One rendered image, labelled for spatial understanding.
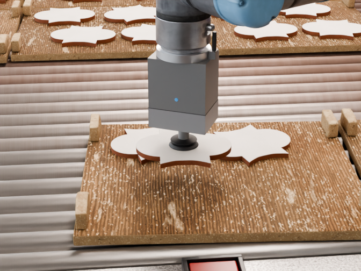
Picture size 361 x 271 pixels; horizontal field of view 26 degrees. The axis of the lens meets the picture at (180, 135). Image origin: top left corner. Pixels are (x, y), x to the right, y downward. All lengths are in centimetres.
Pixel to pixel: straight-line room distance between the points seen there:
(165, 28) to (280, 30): 78
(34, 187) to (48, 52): 55
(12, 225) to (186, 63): 33
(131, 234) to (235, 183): 20
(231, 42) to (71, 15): 41
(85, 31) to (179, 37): 77
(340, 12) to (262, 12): 107
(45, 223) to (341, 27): 97
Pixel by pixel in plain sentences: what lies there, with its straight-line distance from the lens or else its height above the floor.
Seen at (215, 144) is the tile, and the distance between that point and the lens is 114.
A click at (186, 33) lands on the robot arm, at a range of 104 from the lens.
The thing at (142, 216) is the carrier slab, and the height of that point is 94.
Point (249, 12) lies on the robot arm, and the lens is 93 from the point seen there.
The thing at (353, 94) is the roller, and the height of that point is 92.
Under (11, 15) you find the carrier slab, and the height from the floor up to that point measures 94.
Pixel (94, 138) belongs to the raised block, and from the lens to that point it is 127.
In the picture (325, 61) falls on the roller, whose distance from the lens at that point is 171.
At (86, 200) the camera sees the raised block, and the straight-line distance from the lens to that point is 106.
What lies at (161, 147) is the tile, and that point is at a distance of 113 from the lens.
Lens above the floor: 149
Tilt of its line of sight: 25 degrees down
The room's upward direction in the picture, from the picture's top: straight up
